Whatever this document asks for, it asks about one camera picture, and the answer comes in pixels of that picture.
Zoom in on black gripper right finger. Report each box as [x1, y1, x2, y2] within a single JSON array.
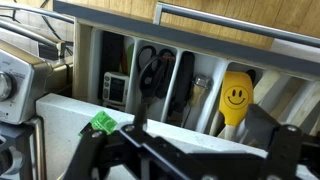
[[245, 103, 281, 152]]

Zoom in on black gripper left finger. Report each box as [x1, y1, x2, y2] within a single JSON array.
[[133, 103, 148, 132]]

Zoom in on yellow smiley face spatula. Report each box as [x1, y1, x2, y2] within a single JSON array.
[[209, 70, 256, 141]]

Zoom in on green paper packet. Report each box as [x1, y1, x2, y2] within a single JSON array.
[[78, 110, 118, 138]]

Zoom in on white digital kitchen timer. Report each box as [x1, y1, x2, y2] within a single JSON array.
[[101, 70, 131, 108]]

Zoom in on green utensil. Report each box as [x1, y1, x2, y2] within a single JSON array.
[[123, 43, 135, 77]]

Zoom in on steel capped wooden tool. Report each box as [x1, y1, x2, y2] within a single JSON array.
[[184, 73, 213, 129]]

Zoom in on open drawer with utensils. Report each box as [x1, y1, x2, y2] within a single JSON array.
[[53, 0, 320, 144]]

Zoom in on black handled scissors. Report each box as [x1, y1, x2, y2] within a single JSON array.
[[135, 44, 177, 108]]

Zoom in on black handled kitchen tool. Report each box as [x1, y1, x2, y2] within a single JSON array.
[[167, 50, 196, 118]]

